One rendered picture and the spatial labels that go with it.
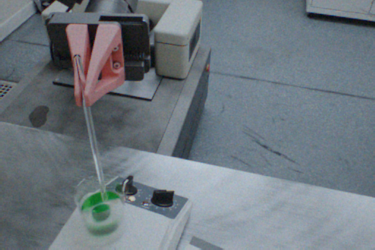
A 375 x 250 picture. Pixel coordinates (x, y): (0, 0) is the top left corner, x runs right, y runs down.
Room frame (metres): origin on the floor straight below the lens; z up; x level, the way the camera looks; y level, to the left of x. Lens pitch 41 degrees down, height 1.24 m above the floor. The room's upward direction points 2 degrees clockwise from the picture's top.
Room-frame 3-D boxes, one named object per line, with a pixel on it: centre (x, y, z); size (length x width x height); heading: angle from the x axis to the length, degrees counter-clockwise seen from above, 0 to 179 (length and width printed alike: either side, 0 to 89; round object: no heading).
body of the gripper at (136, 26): (0.36, 0.10, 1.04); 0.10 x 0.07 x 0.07; 92
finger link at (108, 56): (0.29, 0.10, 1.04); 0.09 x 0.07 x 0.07; 2
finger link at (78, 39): (0.29, 0.08, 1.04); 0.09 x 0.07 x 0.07; 2
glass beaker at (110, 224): (0.24, 0.09, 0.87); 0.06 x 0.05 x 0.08; 101
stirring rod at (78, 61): (0.25, 0.09, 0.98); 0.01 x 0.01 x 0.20; 2
